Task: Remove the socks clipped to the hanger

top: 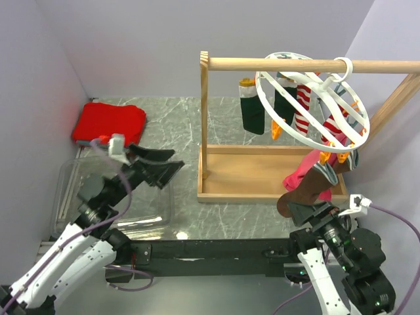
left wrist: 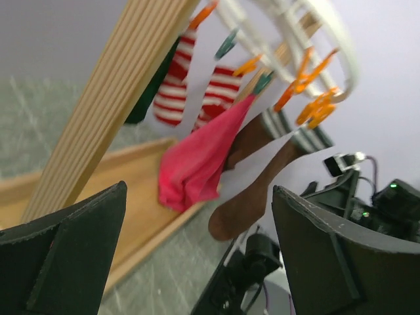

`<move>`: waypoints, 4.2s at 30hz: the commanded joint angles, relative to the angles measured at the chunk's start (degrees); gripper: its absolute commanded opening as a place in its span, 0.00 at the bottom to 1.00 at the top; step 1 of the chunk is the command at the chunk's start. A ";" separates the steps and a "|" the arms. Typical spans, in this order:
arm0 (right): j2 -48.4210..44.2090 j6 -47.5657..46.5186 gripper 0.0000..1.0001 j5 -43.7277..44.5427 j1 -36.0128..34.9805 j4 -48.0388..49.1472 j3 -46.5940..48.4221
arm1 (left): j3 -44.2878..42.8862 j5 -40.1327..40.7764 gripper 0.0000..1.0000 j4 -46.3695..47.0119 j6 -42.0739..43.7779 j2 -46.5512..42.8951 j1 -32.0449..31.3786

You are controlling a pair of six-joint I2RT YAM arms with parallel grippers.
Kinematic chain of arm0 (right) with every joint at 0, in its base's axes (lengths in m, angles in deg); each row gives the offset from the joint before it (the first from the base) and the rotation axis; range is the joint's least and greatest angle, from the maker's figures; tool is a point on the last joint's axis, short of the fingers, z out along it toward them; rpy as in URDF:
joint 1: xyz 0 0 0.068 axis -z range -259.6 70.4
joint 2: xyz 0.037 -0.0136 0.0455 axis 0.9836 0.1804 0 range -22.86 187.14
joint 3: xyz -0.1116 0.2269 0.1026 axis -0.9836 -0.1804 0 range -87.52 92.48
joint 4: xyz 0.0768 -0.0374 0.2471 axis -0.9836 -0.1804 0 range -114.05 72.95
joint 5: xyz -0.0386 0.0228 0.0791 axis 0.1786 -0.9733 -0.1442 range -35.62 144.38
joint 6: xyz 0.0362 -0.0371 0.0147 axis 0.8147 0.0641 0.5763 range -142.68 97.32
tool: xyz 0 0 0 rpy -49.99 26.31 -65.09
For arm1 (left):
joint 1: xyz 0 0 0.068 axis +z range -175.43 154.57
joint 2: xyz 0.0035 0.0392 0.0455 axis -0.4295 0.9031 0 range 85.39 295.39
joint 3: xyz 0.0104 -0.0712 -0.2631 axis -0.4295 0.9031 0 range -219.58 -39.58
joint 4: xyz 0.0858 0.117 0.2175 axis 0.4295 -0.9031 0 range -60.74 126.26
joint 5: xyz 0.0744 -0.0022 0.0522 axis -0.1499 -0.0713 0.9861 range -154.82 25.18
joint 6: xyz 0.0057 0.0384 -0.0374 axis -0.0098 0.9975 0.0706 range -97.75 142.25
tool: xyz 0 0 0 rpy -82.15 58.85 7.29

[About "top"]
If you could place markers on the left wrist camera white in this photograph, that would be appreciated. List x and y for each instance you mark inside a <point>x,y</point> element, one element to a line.
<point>116,147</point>

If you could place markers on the dark green sock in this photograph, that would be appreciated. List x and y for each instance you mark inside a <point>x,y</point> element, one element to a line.
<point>252,111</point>
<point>281,105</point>

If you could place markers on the teal clothes peg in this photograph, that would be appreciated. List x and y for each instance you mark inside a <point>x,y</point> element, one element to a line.
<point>351,121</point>

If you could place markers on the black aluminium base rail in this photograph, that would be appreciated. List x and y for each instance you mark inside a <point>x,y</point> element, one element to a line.
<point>239,257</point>

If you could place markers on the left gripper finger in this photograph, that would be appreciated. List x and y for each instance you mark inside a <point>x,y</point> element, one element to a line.
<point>150,154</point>
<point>160,174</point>

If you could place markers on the clear plastic bin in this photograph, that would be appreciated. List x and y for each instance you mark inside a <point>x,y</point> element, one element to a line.
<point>90,183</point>

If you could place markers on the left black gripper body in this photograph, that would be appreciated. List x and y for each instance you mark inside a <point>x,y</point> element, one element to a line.
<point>135,172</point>

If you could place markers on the folded red cloth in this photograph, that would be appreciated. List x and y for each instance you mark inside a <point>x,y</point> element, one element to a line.
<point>101,120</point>

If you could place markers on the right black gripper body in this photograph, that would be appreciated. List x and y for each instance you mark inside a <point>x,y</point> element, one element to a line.
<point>329,219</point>

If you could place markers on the pink sock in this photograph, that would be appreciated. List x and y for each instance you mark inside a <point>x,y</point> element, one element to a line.
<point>292,181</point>

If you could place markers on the grey folded cloth underneath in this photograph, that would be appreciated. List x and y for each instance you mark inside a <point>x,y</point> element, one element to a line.
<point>86,143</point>

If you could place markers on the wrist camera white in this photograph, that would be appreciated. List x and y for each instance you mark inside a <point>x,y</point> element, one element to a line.
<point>358,206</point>
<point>116,147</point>

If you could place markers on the brown striped-cuff sock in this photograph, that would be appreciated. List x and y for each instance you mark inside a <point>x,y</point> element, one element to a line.
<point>319,178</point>

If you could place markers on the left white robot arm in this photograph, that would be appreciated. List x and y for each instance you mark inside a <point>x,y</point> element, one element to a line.
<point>89,242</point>

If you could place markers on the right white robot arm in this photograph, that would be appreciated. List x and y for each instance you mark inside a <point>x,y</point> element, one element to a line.
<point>357,252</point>

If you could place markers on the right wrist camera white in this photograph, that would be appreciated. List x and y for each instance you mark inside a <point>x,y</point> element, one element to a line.
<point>358,206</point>

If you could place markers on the white round clip hanger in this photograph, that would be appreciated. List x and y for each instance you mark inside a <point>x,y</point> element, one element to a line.
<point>316,99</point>

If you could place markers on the wooden hanging rack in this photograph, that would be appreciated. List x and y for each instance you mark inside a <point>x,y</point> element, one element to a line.
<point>229,173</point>

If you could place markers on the orange clothes peg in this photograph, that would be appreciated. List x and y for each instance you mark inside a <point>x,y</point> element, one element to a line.
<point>276,130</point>

